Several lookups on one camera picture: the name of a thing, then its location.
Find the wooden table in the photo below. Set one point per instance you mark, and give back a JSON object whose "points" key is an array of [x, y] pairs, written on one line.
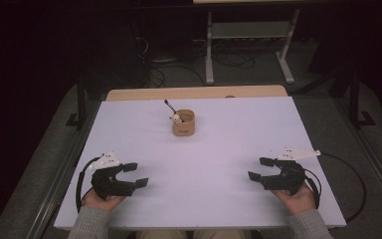
{"points": [[195, 92]]}

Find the cream round-headed pen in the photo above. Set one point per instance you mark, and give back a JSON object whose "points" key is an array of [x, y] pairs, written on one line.
{"points": [[176, 118]]}

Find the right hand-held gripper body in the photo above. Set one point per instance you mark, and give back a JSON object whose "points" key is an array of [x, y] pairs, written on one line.
{"points": [[290, 177]]}

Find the black metal stand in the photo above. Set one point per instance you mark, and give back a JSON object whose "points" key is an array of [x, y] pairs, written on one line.
{"points": [[354, 99], [79, 106]]}

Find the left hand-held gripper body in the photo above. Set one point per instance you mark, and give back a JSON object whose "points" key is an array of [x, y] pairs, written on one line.
{"points": [[107, 181]]}

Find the white metal desk frame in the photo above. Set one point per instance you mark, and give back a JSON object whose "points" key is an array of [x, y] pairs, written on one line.
{"points": [[250, 30]]}

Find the person's right hand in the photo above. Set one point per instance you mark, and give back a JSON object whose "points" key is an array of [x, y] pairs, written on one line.
{"points": [[296, 202]]}

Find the tan pen holder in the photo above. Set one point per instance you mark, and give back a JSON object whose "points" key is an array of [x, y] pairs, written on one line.
{"points": [[183, 127]]}

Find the black brush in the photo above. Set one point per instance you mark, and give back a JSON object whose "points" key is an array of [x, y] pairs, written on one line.
{"points": [[171, 106]]}

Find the person's left hand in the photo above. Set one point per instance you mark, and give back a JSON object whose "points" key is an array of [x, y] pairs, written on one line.
{"points": [[101, 203]]}

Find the aluminium rail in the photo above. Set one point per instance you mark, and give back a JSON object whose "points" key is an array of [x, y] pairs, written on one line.
{"points": [[374, 159], [59, 186]]}

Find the white board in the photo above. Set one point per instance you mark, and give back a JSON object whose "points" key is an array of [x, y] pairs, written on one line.
{"points": [[205, 166]]}

